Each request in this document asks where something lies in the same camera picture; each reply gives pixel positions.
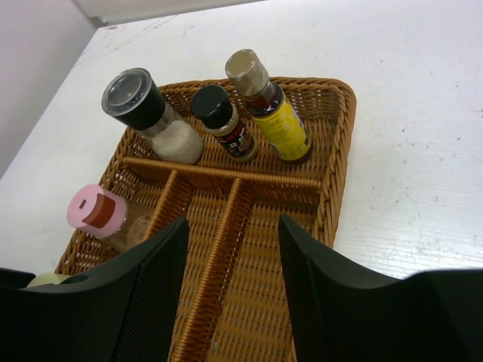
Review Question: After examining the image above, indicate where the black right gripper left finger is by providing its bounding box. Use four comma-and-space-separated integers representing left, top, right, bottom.
1, 217, 189, 361

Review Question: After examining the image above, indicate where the pink cap spice shaker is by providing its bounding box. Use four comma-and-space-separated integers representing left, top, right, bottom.
66, 184, 153, 253

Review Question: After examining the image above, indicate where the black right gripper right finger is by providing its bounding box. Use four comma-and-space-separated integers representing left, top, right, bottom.
278, 215, 482, 361

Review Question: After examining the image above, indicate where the salt grinder black top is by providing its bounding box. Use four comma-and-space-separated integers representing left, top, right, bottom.
101, 68, 204, 164

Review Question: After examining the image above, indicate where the small black cap pepper shaker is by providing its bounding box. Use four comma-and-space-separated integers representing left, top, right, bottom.
189, 84, 259, 162

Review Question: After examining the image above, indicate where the brown wicker divided basket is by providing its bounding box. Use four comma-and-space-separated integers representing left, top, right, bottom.
54, 77, 358, 362

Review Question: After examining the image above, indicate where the yellow label brown bottle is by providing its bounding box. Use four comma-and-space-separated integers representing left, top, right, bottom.
225, 49, 312, 162

